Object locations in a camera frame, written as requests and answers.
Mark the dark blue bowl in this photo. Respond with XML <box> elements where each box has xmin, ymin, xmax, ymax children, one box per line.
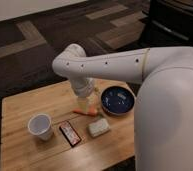
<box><xmin>100</xmin><ymin>86</ymin><xmax>135</xmax><ymax>116</ymax></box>

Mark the white sponge block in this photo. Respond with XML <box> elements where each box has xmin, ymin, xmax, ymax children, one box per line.
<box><xmin>88</xmin><ymin>118</ymin><xmax>110</xmax><ymax>137</ymax></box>

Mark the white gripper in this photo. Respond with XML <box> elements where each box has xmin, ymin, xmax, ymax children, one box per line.
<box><xmin>69</xmin><ymin>78</ymin><xmax>97</xmax><ymax>111</ymax></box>

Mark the red black snack packet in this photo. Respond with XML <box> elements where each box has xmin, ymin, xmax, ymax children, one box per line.
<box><xmin>59</xmin><ymin>121</ymin><xmax>81</xmax><ymax>147</ymax></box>

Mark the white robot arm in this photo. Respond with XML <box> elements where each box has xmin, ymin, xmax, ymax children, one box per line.
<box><xmin>52</xmin><ymin>44</ymin><xmax>193</xmax><ymax>171</ymax></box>

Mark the black cabinet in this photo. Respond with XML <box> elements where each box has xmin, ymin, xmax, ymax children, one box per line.
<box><xmin>139</xmin><ymin>0</ymin><xmax>193</xmax><ymax>47</ymax></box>

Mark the orange pepper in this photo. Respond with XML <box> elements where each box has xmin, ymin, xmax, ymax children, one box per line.
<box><xmin>73</xmin><ymin>109</ymin><xmax>97</xmax><ymax>116</ymax></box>

